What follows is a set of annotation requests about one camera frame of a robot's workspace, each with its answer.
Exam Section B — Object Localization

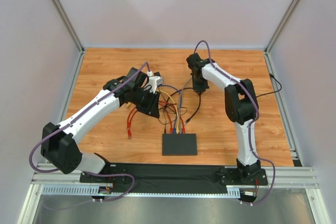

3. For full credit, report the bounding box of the black ethernet cable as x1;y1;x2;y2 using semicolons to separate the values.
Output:
160;73;283;125

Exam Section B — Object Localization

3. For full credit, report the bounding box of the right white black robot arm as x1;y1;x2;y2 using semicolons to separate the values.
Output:
186;53;261;181

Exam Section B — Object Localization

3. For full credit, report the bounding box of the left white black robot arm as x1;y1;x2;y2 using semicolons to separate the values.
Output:
40;68;163;174

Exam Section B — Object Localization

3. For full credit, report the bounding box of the black cloth strip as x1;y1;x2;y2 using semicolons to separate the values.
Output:
110;163;227;193

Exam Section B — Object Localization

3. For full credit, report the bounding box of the thin black power cable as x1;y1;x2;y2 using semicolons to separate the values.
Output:
157;100;188;133

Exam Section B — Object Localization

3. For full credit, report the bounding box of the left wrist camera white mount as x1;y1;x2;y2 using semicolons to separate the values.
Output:
144;71;163;93

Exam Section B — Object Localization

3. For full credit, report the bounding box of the blue ethernet cable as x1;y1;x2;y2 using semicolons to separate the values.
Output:
162;84;182;133

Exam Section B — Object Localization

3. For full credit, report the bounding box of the red ethernet cable loose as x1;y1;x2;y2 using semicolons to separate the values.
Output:
126;107;138;140

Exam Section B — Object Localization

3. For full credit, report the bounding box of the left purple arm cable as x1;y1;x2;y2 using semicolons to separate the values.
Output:
28;61;152;210

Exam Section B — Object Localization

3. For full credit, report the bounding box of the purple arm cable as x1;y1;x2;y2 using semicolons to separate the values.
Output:
193;40;276;206
28;61;152;210

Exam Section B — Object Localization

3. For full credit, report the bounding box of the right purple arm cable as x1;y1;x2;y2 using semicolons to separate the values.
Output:
193;40;276;206

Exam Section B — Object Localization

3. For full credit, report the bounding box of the black network switch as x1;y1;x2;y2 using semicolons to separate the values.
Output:
162;133;197;156

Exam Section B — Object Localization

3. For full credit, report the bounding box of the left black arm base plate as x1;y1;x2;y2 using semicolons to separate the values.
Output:
79;163;129;184

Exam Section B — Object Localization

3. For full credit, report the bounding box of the right aluminium frame post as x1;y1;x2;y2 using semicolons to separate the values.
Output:
265;0;317;53

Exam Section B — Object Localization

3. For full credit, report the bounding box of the aluminium frame post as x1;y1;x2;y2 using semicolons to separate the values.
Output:
36;0;86;51
265;0;317;53

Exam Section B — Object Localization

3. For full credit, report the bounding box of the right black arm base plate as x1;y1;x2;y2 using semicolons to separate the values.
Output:
216;167;268;186

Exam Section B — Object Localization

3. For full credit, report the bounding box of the grey slotted cable duct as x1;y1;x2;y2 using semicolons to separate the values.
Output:
41;185;245;199

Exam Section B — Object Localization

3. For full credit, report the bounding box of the aluminium front rail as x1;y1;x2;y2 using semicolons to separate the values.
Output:
31;163;320;189

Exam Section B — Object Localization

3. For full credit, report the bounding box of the left aluminium frame post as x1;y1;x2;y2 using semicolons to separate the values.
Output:
36;0;86;51

